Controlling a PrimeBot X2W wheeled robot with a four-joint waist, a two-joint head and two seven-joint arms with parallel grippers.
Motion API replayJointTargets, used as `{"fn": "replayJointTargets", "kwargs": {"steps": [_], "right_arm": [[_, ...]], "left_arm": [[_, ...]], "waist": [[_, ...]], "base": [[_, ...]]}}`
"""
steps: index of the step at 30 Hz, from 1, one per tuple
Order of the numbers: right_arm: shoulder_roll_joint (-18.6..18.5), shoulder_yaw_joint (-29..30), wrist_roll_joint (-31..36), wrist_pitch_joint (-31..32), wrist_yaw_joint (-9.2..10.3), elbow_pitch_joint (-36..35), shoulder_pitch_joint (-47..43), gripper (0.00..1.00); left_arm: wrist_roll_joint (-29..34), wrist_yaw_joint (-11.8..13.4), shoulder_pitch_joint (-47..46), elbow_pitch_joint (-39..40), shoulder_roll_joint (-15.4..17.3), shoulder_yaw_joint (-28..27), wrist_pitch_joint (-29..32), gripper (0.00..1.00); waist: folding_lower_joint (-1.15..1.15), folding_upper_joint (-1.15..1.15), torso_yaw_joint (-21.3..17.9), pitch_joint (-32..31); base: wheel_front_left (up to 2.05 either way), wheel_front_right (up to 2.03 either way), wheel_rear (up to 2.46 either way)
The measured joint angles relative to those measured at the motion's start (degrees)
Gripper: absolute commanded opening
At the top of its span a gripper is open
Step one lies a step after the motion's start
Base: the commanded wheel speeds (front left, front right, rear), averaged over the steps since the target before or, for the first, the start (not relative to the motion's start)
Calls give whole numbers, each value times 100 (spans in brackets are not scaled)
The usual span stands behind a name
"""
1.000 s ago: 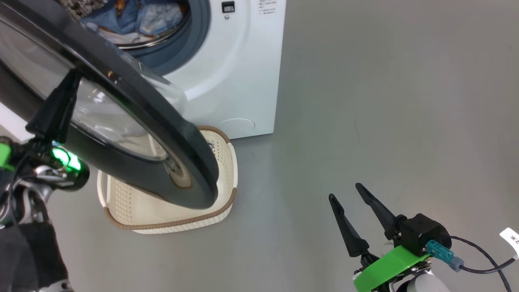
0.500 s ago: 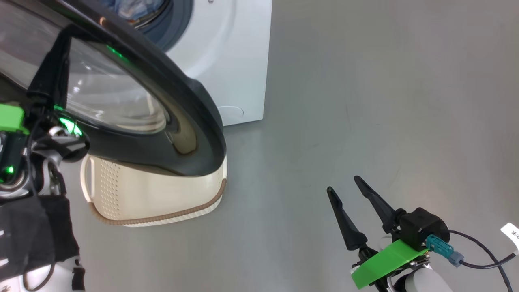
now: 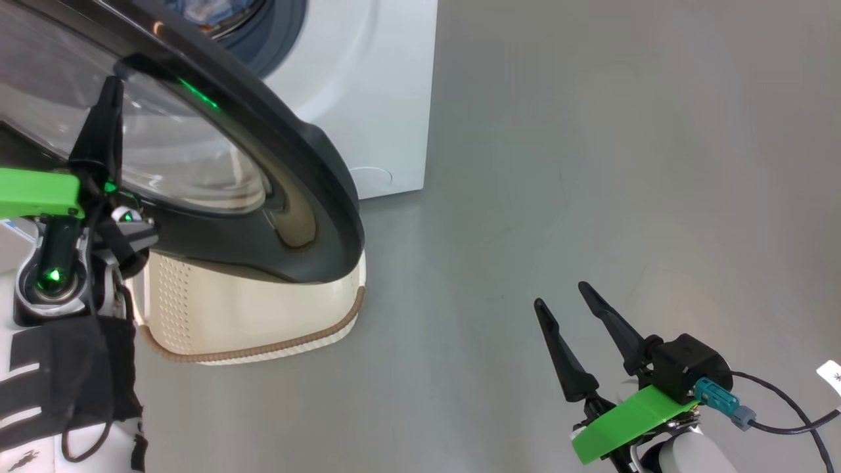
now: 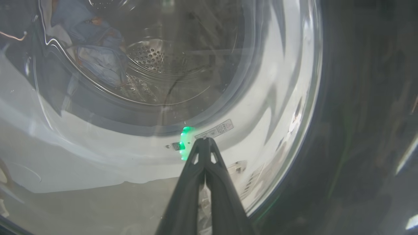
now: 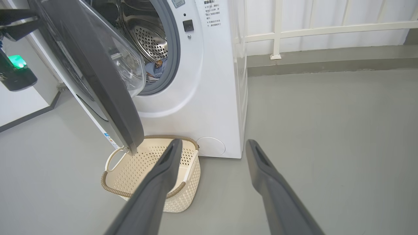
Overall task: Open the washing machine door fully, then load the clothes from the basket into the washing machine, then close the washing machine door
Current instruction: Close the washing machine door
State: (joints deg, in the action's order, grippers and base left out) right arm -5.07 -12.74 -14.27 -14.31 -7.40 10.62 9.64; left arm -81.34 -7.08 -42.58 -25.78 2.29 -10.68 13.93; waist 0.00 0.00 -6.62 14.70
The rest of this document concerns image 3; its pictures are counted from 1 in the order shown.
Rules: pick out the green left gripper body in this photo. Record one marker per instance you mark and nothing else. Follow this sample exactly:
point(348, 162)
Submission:
point(39, 194)

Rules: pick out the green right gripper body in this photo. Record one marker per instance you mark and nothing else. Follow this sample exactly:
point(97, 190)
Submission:
point(624, 424)

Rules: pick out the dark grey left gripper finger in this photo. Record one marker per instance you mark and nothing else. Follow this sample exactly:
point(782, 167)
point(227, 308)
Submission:
point(102, 144)

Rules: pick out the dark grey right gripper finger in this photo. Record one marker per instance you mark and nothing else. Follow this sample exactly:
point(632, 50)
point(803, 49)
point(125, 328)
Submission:
point(568, 368)
point(624, 335)

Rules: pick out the round dark washing machine door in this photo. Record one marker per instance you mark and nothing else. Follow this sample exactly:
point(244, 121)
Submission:
point(315, 171)

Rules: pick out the grey rubber door gasket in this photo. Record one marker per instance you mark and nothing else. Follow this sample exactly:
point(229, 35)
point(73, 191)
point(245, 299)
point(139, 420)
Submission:
point(282, 33)

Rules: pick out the cream perforated laundry basket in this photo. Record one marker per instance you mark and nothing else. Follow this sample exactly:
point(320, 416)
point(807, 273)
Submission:
point(263, 315)

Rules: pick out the white front-load washing machine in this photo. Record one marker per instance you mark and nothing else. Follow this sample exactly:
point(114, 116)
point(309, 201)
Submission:
point(381, 98)

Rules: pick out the white paper tag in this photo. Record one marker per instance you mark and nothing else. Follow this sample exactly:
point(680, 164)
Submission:
point(831, 378)

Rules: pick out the round filter cover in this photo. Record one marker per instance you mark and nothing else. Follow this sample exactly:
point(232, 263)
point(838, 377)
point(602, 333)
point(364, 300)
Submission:
point(374, 180)

